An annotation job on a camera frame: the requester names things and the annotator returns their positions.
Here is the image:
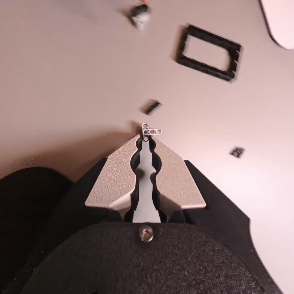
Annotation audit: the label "grey and black lego piece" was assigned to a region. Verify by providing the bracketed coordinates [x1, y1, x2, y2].
[125, 3, 151, 31]

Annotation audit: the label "dark cloth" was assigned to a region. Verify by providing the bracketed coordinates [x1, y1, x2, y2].
[0, 166, 75, 260]

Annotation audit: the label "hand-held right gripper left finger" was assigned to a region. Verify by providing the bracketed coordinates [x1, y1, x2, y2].
[85, 134, 144, 215]

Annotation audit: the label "black rectangular lego frame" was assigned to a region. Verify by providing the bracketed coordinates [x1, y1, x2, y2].
[175, 24, 243, 82]

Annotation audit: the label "white stand with clear rods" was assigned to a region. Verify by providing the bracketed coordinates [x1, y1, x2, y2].
[260, 0, 294, 50]

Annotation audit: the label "black lego pins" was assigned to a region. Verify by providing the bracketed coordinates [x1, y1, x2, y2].
[229, 146, 246, 159]

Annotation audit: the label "short black lego beam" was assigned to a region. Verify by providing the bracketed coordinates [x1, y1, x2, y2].
[141, 99, 162, 115]

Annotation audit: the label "white t-shaped lego beam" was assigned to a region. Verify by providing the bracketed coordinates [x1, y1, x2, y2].
[142, 123, 162, 142]

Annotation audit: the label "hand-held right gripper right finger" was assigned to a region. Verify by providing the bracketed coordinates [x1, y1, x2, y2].
[147, 137, 207, 216]

